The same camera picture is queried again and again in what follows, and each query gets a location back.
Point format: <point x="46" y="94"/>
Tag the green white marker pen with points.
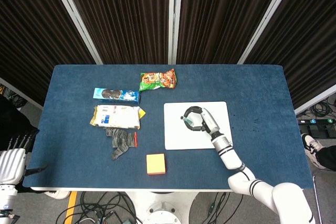
<point x="189" y="122"/>

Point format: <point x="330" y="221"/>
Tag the white yellow snack package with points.
<point x="115" y="116"/>

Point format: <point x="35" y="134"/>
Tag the black trouser leg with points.
<point x="328" y="155"/>

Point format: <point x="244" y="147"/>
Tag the white black sneaker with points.
<point x="313" y="150"/>

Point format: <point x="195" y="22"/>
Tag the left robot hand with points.
<point x="11" y="163"/>

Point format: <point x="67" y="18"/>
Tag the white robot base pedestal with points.
<point x="162" y="205"/>

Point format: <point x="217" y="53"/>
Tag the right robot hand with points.
<point x="210" y="121"/>

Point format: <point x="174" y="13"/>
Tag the green orange snack bag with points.
<point x="157" y="80"/>

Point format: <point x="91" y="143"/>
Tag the white partition post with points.
<point x="267" y="19"/>
<point x="76" y="19"/>
<point x="175" y="19"/>

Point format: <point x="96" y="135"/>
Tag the grey striped knit glove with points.
<point x="120" y="140"/>

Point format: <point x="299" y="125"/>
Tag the orange sticky note pad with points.
<point x="156" y="164"/>

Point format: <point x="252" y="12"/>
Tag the black foot pedal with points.
<point x="321" y="130"/>

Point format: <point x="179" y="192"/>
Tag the white dry-erase board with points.
<point x="173" y="129"/>

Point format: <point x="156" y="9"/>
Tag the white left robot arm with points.
<point x="6" y="203"/>

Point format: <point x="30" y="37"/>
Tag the blue cookie box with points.
<point x="116" y="95"/>

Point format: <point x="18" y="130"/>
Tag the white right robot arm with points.
<point x="252" y="182"/>

